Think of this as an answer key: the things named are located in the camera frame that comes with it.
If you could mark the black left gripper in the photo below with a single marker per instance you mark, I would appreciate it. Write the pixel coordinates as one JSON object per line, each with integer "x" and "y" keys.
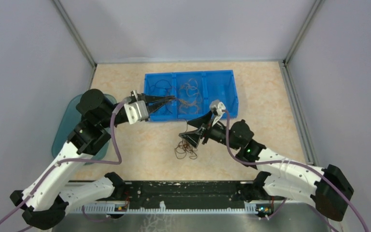
{"x": 147, "y": 98}

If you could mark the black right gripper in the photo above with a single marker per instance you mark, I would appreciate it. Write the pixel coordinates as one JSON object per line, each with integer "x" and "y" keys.
{"x": 193, "y": 137}

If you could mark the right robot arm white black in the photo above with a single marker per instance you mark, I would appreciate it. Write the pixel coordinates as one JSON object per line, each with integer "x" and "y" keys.
{"x": 284, "y": 166}

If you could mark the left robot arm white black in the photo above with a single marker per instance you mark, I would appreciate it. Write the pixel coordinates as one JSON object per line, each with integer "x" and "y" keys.
{"x": 45, "y": 202}

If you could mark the blue plastic divided bin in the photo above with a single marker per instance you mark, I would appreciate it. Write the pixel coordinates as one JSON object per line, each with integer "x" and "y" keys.
{"x": 194, "y": 91}

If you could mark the teal translucent plastic basin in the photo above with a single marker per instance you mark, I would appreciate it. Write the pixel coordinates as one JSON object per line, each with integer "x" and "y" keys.
{"x": 70, "y": 119}

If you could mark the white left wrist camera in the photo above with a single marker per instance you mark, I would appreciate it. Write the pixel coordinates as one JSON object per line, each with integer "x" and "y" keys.
{"x": 136, "y": 112}

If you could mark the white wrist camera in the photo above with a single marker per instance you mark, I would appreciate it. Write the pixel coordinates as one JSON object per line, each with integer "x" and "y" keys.
{"x": 217, "y": 107}
{"x": 136, "y": 112}

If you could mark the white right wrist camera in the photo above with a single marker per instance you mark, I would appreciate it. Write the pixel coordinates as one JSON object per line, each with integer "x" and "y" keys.
{"x": 217, "y": 107}

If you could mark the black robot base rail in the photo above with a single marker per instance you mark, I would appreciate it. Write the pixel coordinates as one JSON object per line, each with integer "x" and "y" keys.
{"x": 199, "y": 197}

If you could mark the aluminium frame post left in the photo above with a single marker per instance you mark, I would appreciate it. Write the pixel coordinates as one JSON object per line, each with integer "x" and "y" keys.
{"x": 74, "y": 32}

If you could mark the aluminium frame post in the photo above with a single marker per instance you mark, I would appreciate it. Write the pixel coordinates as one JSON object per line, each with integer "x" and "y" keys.
{"x": 74, "y": 32}
{"x": 317, "y": 4}

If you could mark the aluminium frame post right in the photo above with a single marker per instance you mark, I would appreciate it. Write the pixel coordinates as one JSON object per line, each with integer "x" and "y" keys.
{"x": 317, "y": 4}

